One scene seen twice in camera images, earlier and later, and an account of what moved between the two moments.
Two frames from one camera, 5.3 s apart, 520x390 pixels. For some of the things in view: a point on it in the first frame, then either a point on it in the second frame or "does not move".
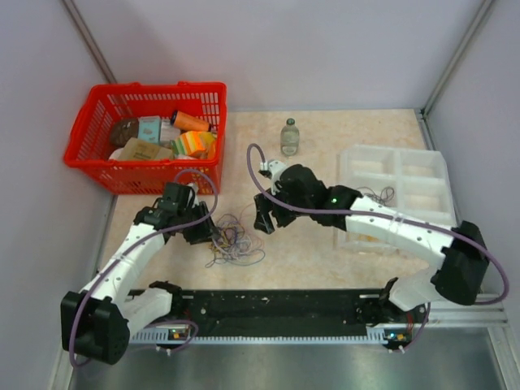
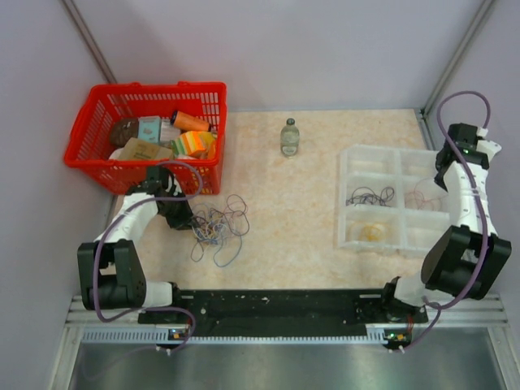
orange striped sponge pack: (196, 144) does not move
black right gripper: (264, 221) -> (440, 181)
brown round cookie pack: (123, 129) does not move
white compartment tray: (412, 181) does not move
